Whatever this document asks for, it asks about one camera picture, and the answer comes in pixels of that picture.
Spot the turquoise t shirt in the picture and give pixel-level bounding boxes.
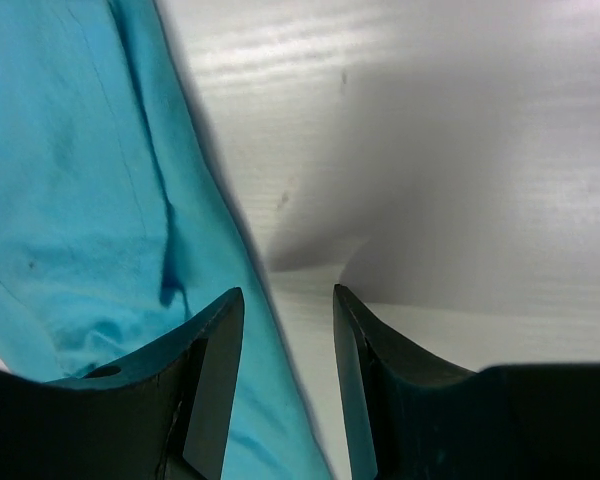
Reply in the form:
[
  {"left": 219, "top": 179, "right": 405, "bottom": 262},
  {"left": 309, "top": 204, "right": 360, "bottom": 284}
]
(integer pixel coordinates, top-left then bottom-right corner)
[{"left": 0, "top": 1, "right": 330, "bottom": 479}]

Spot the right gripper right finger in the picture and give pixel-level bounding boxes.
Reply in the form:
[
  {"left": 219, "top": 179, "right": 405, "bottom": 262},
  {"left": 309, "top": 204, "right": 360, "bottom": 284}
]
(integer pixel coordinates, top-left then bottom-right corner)
[{"left": 333, "top": 285, "right": 600, "bottom": 479}]

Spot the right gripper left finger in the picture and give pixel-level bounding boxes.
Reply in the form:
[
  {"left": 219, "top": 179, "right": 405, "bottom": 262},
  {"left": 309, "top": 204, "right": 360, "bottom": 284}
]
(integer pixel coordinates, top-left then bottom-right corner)
[{"left": 0, "top": 288, "right": 244, "bottom": 479}]

